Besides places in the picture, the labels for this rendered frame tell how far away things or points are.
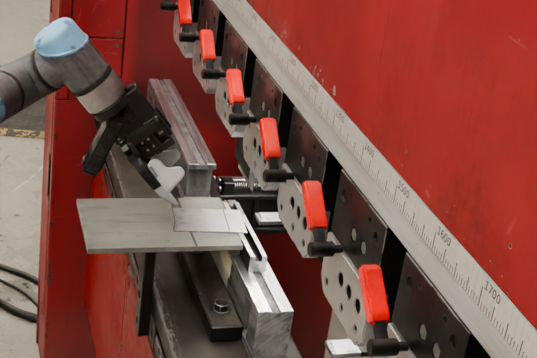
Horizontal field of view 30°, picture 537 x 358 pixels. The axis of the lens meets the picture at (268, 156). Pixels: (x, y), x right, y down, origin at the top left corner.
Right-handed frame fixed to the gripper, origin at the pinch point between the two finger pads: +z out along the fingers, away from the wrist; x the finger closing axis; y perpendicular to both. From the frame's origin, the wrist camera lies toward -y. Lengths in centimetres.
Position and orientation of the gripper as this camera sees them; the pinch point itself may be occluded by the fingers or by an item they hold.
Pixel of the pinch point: (168, 192)
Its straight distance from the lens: 175.2
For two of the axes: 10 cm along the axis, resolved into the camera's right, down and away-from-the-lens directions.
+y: 8.3, -5.5, -1.0
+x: -1.8, -4.3, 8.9
